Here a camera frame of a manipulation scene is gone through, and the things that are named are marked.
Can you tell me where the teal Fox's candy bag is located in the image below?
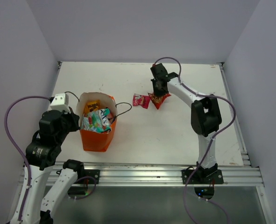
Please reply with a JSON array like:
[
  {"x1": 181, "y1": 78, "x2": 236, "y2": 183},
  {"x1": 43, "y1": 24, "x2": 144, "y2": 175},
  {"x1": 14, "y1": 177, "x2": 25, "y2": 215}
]
[{"x1": 81, "y1": 108, "x2": 111, "y2": 133}]

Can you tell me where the aluminium mounting rail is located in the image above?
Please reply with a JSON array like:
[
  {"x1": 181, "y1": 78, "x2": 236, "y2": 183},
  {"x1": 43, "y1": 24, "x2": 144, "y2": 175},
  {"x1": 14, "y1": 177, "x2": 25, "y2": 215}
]
[{"x1": 21, "y1": 163, "x2": 262, "y2": 187}]

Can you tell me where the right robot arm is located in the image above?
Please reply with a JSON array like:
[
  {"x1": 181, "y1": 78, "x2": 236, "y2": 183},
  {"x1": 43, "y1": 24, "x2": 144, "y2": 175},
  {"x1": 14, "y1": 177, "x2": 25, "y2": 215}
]
[{"x1": 150, "y1": 63, "x2": 222, "y2": 183}]

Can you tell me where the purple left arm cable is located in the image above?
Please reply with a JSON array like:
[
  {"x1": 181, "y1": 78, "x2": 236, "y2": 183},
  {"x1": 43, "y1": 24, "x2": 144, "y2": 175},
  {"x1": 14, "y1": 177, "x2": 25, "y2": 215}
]
[{"x1": 4, "y1": 95, "x2": 54, "y2": 222}]

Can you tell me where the black left base bracket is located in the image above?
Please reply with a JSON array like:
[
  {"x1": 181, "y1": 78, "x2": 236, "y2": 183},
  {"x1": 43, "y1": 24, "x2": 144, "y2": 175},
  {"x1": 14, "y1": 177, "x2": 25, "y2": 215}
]
[{"x1": 76, "y1": 169, "x2": 100, "y2": 185}]

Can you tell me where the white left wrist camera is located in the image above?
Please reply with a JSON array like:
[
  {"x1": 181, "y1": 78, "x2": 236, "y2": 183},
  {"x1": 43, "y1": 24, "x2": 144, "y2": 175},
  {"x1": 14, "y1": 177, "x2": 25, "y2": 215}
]
[{"x1": 50, "y1": 93, "x2": 70, "y2": 112}]

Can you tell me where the red nuts snack packet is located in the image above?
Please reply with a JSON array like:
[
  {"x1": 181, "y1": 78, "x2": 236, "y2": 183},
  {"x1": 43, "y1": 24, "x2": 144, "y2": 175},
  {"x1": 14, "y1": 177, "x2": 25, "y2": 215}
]
[{"x1": 148, "y1": 93, "x2": 171, "y2": 110}]

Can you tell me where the pink candy packet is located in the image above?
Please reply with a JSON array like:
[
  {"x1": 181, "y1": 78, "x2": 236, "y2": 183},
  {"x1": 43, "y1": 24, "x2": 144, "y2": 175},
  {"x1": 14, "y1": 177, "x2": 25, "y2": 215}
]
[{"x1": 132, "y1": 93, "x2": 150, "y2": 109}]

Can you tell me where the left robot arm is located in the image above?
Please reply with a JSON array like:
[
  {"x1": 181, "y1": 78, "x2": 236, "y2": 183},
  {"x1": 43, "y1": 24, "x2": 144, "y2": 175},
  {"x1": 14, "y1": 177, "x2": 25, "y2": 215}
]
[{"x1": 10, "y1": 110, "x2": 85, "y2": 224}]

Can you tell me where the black base bracket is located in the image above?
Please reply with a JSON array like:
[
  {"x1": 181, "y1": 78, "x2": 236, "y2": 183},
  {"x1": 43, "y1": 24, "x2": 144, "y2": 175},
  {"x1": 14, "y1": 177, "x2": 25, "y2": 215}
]
[
  {"x1": 76, "y1": 169, "x2": 100, "y2": 185},
  {"x1": 181, "y1": 166, "x2": 224, "y2": 184}
]

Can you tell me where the orange paper bag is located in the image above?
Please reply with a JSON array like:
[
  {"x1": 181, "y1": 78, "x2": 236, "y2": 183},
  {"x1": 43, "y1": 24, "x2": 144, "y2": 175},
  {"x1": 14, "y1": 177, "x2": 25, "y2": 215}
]
[{"x1": 76, "y1": 92, "x2": 121, "y2": 152}]

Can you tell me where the black right base bracket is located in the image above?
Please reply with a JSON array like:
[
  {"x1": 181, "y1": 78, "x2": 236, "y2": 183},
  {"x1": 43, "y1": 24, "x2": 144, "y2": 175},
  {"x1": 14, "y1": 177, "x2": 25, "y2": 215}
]
[{"x1": 181, "y1": 166, "x2": 224, "y2": 184}]

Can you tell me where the yellow potato chips bag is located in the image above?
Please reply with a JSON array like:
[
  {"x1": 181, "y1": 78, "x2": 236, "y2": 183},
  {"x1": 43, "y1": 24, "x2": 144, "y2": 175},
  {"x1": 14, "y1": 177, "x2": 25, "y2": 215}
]
[{"x1": 83, "y1": 100, "x2": 100, "y2": 114}]

